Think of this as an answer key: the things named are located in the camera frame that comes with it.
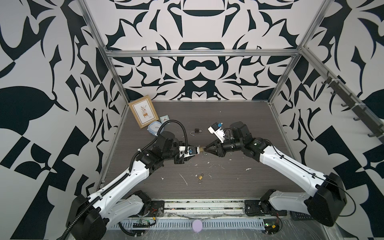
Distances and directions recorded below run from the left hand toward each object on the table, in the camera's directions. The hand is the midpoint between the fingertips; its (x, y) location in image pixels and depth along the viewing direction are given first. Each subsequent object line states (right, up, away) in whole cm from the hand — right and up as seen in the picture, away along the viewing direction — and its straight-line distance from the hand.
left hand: (192, 144), depth 75 cm
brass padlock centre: (+6, -3, -4) cm, 8 cm away
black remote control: (+49, -33, -4) cm, 59 cm away
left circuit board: (-23, -34, -7) cm, 42 cm away
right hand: (+7, -1, -4) cm, 8 cm away
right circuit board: (+37, -37, -4) cm, 53 cm away
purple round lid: (+2, -31, -12) cm, 34 cm away
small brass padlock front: (+4, -20, +9) cm, 22 cm away
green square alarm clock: (-20, +13, +32) cm, 40 cm away
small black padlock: (+3, +4, +27) cm, 28 cm away
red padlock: (0, 0, -14) cm, 14 cm away
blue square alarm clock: (-26, +7, +26) cm, 38 cm away
